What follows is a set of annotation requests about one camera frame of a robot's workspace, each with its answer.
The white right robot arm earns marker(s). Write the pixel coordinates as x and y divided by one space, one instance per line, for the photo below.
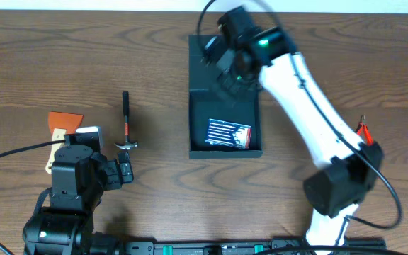
347 167

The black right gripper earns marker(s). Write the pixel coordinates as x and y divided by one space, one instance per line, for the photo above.
239 90

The black open gift box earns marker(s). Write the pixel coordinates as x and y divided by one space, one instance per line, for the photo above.
205 103

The orange scraper wooden handle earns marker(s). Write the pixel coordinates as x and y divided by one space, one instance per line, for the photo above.
60 124

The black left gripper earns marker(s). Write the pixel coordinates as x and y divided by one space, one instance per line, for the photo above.
125 171

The blue precision screwdriver set case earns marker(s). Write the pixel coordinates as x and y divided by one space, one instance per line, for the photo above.
228 134

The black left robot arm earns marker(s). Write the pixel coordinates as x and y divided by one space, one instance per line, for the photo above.
63 219

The red handled pliers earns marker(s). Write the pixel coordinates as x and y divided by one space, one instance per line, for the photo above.
362 130

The small claw hammer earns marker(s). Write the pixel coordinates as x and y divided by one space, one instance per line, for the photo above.
127 145

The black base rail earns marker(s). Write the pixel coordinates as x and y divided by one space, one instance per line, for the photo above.
202 248

